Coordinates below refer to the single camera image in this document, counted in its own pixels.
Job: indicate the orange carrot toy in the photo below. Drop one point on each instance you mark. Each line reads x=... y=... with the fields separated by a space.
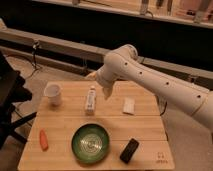
x=43 y=140

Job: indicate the white tube with cap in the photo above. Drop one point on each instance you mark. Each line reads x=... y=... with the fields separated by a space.
x=90 y=101

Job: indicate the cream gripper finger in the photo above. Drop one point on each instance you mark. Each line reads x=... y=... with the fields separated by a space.
x=107 y=91
x=91 y=76

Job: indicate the black phone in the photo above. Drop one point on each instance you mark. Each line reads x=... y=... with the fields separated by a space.
x=129 y=150

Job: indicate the green ceramic bowl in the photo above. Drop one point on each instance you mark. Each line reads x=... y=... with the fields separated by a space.
x=90 y=143

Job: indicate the white ceramic cup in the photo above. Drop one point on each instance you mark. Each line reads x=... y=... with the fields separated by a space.
x=53 y=93

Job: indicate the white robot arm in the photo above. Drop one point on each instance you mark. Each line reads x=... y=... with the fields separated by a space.
x=194 y=100

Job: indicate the wooden table top board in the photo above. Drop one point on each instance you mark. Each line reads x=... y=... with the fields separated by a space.
x=137 y=138

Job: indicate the white folded cloth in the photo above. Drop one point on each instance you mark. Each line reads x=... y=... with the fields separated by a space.
x=129 y=106

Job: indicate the black office chair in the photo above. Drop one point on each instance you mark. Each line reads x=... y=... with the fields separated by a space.
x=11 y=90

